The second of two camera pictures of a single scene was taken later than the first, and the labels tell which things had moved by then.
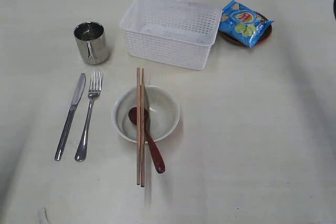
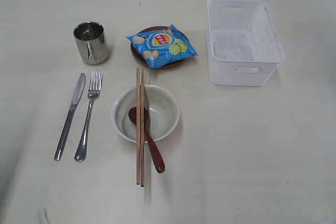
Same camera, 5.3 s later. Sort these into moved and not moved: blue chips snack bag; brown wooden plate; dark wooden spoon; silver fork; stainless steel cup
Moved: brown wooden plate; blue chips snack bag
Not moved: stainless steel cup; dark wooden spoon; silver fork
